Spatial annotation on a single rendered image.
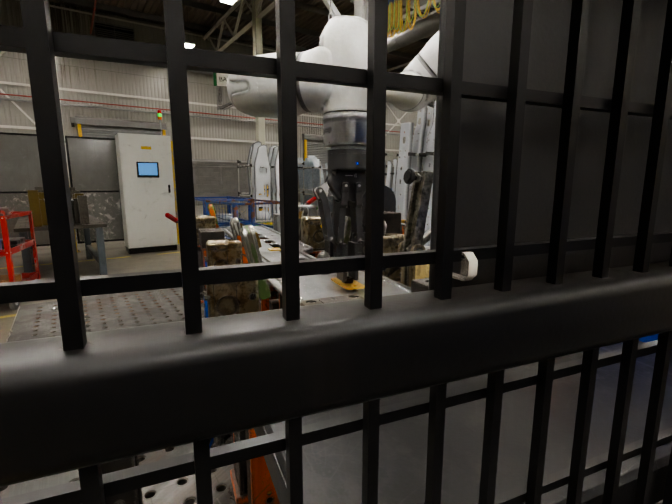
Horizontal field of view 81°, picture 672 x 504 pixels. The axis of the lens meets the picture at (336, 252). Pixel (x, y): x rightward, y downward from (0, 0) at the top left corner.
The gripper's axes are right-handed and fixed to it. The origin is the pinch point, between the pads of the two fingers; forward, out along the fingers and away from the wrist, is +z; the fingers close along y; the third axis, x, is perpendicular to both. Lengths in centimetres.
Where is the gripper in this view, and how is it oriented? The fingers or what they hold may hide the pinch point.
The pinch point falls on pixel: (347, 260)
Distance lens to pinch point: 74.1
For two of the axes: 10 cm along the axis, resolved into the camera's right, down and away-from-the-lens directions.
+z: 0.0, 9.9, 1.7
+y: -9.2, 0.6, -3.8
